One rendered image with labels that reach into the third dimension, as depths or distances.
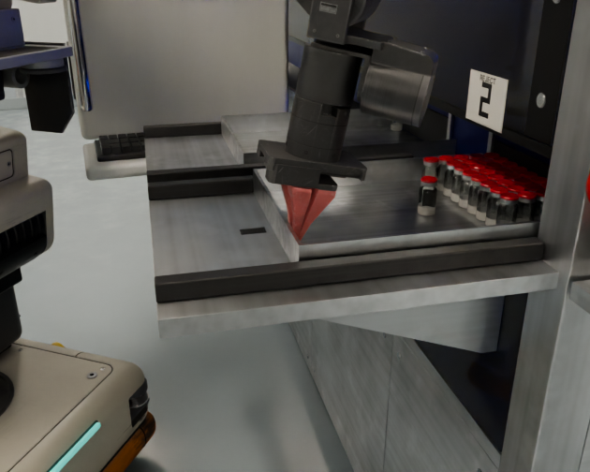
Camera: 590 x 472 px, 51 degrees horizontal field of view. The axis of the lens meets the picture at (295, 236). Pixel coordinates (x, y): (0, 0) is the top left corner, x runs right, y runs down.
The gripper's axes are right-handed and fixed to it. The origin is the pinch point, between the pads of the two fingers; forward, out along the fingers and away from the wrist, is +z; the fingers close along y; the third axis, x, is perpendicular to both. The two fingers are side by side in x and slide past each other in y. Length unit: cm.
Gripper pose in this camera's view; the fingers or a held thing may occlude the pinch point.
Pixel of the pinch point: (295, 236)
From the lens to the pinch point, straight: 66.7
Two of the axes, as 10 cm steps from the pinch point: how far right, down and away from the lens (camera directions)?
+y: 9.5, 0.9, 2.8
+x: -2.3, -4.0, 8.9
